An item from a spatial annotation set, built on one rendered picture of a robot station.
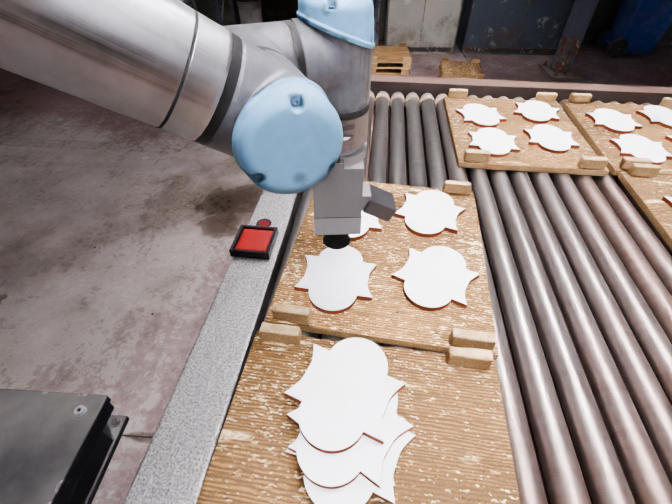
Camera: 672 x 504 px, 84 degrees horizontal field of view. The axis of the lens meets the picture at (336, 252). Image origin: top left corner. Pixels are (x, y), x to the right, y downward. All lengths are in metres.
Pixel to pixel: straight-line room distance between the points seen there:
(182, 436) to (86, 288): 1.72
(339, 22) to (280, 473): 0.47
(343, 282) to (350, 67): 0.34
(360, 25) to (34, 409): 0.59
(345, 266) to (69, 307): 1.71
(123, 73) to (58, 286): 2.10
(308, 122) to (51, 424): 0.49
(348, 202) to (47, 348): 1.75
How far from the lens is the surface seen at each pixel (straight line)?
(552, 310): 0.71
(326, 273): 0.64
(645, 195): 1.06
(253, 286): 0.67
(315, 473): 0.46
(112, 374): 1.84
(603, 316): 0.76
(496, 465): 0.53
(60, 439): 0.59
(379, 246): 0.70
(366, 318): 0.59
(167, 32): 0.25
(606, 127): 1.32
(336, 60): 0.41
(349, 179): 0.46
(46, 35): 0.24
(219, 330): 0.63
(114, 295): 2.12
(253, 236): 0.75
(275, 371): 0.55
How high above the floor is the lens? 1.41
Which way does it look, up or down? 44 degrees down
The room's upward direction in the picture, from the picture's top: straight up
